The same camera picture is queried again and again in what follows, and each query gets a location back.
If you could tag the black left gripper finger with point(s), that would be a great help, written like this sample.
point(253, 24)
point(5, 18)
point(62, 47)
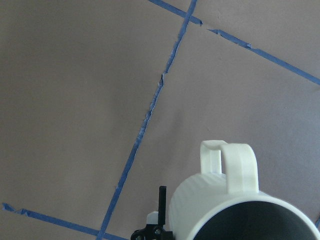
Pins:
point(162, 202)

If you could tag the white ribbed mug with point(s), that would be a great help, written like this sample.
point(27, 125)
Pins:
point(223, 201)

